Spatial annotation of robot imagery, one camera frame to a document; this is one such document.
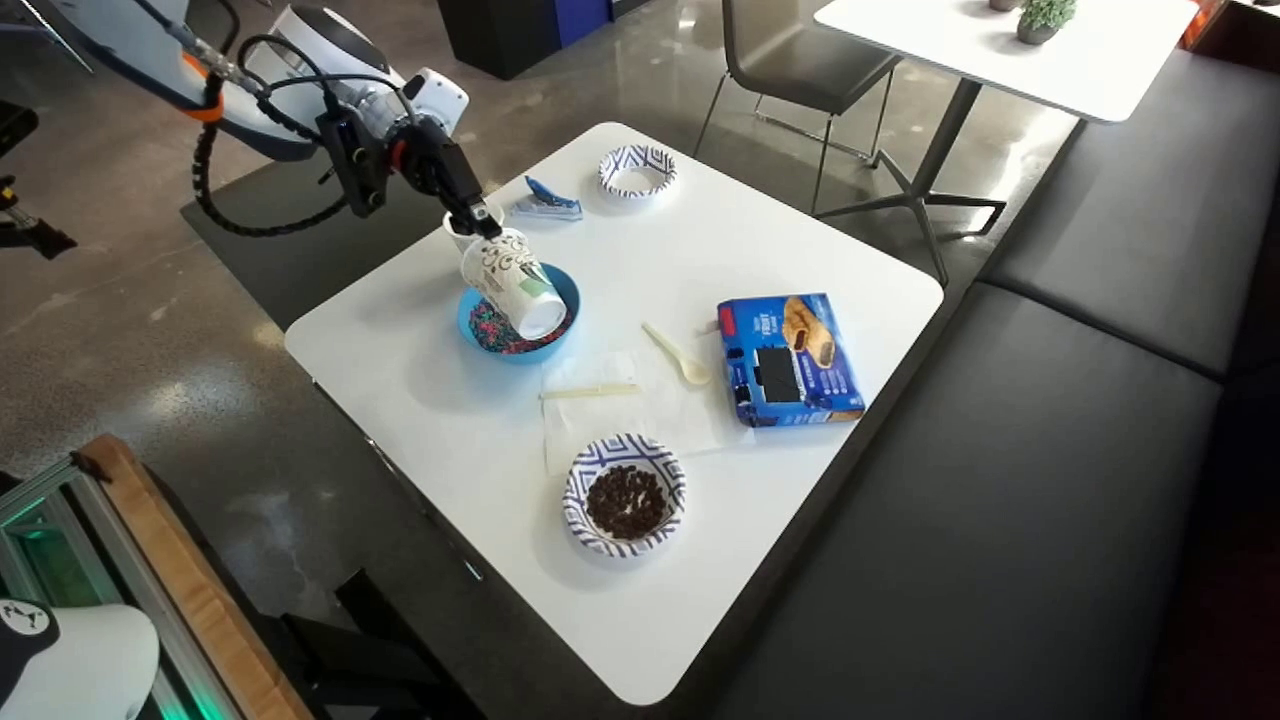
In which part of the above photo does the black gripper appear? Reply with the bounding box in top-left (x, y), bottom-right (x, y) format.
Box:
top-left (315, 109), bottom-right (505, 240)

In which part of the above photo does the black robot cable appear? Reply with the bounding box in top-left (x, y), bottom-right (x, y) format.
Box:
top-left (132, 0), bottom-right (415, 240)

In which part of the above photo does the white paper napkin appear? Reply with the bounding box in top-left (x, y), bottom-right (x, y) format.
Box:
top-left (535, 355), bottom-right (731, 471)

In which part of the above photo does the black chair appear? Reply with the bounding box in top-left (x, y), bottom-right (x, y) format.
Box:
top-left (702, 0), bottom-right (900, 164)

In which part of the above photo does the blue bowl of colourful cereal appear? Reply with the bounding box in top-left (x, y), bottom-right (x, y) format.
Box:
top-left (458, 266), bottom-right (580, 363)

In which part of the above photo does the wooden side shelf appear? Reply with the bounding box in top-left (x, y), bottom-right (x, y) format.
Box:
top-left (73, 437), bottom-right (315, 720)

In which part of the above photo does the black bench seat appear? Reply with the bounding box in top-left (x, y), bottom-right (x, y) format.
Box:
top-left (708, 52), bottom-right (1280, 720)

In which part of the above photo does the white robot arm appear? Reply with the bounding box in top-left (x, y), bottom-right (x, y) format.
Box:
top-left (22, 0), bottom-right (501, 240)

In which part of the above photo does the white plastic fork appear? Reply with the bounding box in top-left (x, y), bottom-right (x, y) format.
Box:
top-left (642, 325), bottom-right (708, 389)

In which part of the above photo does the white side table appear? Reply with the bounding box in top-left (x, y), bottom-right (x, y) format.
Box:
top-left (811, 0), bottom-right (1196, 237)

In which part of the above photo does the empty patterned paper plate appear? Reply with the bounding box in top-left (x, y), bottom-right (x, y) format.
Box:
top-left (598, 145), bottom-right (677, 205)

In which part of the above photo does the paper plate with dark food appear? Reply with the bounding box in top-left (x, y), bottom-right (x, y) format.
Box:
top-left (559, 434), bottom-right (689, 566)

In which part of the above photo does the blue snack box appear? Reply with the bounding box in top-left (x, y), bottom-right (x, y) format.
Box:
top-left (718, 293), bottom-right (868, 429)

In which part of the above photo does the patterned paper coffee cup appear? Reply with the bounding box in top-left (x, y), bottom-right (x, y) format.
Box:
top-left (460, 232), bottom-right (569, 341)

